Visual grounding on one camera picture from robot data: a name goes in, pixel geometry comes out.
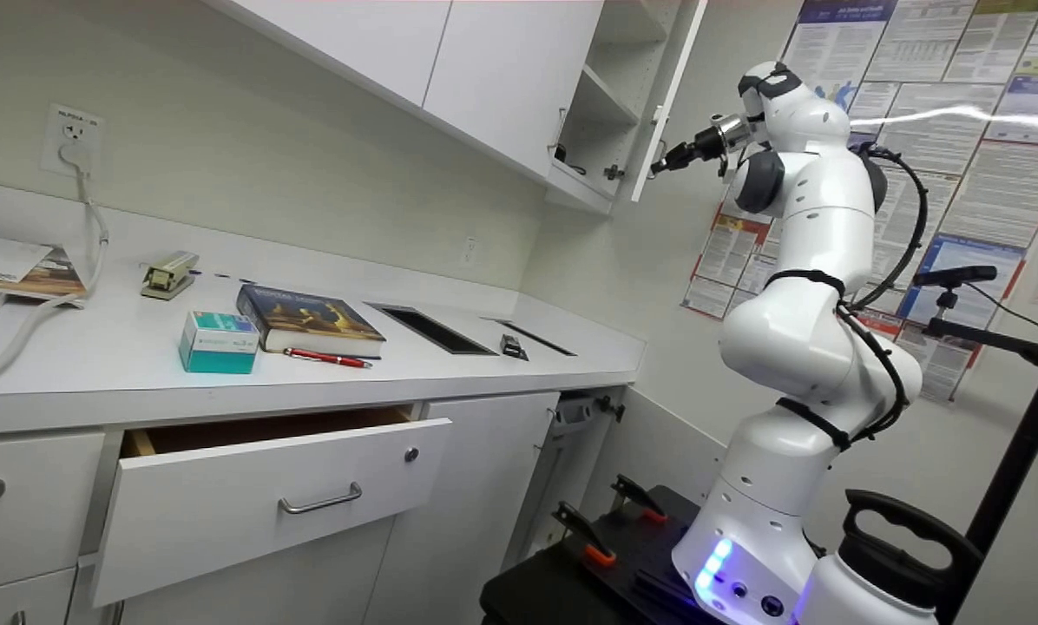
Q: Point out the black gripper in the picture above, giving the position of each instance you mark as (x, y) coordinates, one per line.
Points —
(703, 149)

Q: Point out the white cupboard door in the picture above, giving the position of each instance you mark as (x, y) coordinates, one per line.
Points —
(509, 72)
(384, 45)
(664, 96)

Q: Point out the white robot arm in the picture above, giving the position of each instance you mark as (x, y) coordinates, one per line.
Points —
(791, 155)

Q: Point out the white lower cabinet door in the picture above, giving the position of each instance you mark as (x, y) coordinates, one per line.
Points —
(447, 552)

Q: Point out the open white drawer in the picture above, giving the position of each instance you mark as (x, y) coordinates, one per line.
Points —
(192, 501)

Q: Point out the black small object on counter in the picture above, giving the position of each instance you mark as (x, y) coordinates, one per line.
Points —
(513, 348)

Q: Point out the dark hardcover book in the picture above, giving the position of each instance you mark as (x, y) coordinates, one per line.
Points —
(296, 321)

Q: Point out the red pen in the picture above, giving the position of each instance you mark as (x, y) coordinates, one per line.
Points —
(331, 358)

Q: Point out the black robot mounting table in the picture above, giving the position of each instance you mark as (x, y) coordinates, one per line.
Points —
(560, 590)

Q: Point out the teal and white box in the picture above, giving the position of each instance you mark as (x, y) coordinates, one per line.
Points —
(221, 347)

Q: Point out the grey stapler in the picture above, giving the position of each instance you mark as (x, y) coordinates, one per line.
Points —
(167, 276)

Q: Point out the stack of papers and books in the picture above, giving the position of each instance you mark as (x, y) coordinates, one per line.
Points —
(35, 274)

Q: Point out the white left drawer front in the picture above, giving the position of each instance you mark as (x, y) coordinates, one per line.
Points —
(44, 501)

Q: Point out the wall poster with text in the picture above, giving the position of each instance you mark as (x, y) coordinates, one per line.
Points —
(948, 87)

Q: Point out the black clamp red handle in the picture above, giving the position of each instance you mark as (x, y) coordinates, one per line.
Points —
(638, 505)

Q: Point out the black clamp orange handle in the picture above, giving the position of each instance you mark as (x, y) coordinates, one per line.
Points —
(596, 552)

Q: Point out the black handled white device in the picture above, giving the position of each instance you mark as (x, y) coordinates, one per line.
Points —
(874, 583)

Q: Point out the white wall outlet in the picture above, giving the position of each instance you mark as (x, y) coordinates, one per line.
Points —
(72, 142)

